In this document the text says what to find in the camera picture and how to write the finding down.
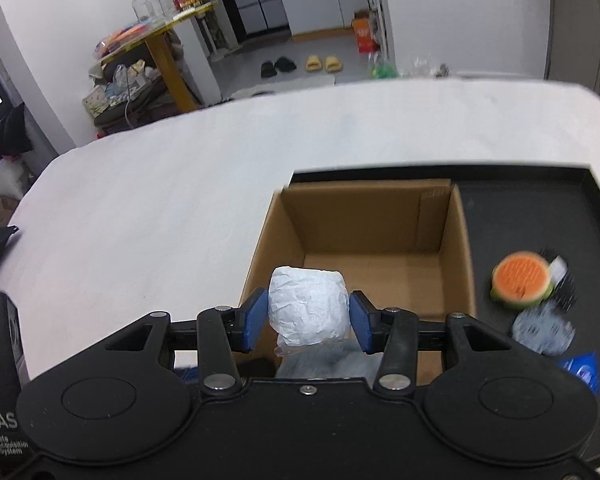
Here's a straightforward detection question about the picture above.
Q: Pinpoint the black shallow tray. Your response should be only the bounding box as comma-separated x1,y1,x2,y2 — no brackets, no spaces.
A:
291,164,600,466

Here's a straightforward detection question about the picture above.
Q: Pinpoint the clear glass jar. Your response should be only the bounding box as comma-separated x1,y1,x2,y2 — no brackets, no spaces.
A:
132,0,164,22

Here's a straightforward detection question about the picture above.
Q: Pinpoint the grey denim octopus toy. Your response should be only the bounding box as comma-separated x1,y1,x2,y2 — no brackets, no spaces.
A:
512,304,576,356

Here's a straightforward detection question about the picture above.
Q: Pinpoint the grey fluffy plush toy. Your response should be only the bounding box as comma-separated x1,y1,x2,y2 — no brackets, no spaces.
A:
276,338,384,384

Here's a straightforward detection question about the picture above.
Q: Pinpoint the yellow slipper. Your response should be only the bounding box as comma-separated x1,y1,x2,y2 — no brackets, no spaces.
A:
306,55,323,73
325,55,343,74

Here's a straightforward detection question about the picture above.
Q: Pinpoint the right black slipper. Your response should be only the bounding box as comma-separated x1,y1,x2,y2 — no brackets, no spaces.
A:
274,56,297,74

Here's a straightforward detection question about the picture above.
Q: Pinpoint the left yellow slipper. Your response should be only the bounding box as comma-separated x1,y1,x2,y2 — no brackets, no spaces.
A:
306,55,323,73

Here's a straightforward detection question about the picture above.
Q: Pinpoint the green plastic bag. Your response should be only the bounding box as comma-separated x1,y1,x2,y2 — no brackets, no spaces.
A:
370,58,398,79

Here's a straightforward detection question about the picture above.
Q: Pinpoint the left black slipper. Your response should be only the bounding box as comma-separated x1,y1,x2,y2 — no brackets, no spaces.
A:
260,61,277,79

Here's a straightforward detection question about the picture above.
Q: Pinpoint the burger plush toy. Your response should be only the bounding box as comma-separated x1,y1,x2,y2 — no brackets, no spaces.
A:
490,252,554,310

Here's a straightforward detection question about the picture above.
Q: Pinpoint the white paper ball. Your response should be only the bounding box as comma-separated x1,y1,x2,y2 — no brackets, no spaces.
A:
268,266,351,356

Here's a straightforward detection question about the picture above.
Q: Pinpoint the orange cardboard box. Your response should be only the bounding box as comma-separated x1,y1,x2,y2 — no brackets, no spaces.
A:
351,10,379,54

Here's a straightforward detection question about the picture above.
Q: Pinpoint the blue tissue packet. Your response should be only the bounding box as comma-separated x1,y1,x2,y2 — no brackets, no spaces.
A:
558,352,600,396

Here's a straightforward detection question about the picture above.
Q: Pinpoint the black slipper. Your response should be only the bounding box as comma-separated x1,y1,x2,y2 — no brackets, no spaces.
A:
260,61,277,79
274,56,297,74

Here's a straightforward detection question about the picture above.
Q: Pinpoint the right yellow slipper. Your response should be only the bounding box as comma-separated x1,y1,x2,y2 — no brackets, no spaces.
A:
325,55,343,74

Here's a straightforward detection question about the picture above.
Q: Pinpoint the brown cardboard box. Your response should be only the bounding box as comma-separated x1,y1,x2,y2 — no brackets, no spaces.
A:
232,178,478,386

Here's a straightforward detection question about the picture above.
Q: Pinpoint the yellow round side table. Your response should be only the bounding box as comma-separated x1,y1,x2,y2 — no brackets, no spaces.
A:
99,1,218,113

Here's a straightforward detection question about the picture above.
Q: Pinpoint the white table cloth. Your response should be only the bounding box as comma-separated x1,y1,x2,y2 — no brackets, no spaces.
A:
0,78,600,376

